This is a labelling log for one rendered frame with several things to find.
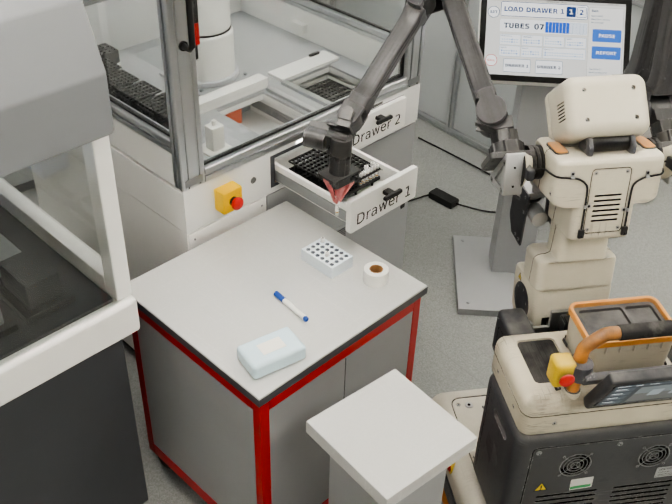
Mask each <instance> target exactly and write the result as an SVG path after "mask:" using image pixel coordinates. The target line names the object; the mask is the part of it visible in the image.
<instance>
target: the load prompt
mask: <svg viewBox="0 0 672 504"><path fill-rule="evenodd" d="M501 16H515V17H535V18H554V19H574V20H588V5H570V4H551V3H531V2H511V1H501Z"/></svg>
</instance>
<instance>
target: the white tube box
mask: <svg viewBox="0 0 672 504"><path fill-rule="evenodd" d="M326 251H329V257H325V252H326ZM301 259H302V260H303V261H305V262H306V263H308V264H309V265H311V266H312V267H314V268H315V269H317V270H318V271H320V272H321V273H323V274H325V275H326V276H328V277H329V278H331V279H333V278H334V277H336V276H338V275H339V274H341V273H343V272H344V271H346V270H348V269H349V268H351V267H352V266H353V256H352V255H350V254H349V253H347V252H346V251H344V250H342V249H341V248H339V247H337V246H336V245H334V244H333V243H331V242H329V241H328V240H326V239H325V242H324V243H322V242H321V238H320V239H318V240H316V241H315V242H313V243H311V244H309V245H308V246H306V247H304V248H302V249H301Z"/></svg>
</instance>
